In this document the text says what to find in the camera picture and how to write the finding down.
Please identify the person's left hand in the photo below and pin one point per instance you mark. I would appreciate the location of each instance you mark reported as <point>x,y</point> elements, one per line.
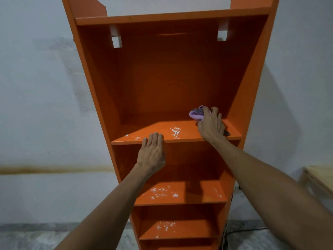
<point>151,157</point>

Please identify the orange wooden shelf unit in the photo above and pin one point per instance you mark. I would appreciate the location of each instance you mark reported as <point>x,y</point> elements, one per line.
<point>166,75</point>

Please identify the person's right middle finger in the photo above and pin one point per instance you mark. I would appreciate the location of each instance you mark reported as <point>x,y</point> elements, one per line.
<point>215,112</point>

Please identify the person's left forearm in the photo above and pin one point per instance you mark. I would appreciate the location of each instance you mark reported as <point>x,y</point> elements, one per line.
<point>109,213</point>

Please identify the purple cleaning cloth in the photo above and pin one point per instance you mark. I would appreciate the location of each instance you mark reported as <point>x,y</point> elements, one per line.
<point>195,114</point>

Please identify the person's left middle finger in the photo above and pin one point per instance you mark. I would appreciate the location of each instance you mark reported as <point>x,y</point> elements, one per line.
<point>155,139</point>

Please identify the person's right thumb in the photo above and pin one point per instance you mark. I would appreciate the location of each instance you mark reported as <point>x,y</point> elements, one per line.
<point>199,124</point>

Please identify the person's left little finger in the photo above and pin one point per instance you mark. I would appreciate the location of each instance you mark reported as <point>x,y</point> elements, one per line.
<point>144,143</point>

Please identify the person's right forearm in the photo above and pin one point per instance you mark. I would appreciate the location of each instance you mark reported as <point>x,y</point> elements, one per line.
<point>270,195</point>

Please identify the person's right hand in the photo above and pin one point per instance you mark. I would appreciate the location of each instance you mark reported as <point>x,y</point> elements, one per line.
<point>211,127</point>

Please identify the light wooden table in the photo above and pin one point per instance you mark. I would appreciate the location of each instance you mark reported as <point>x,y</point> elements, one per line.
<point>321,178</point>

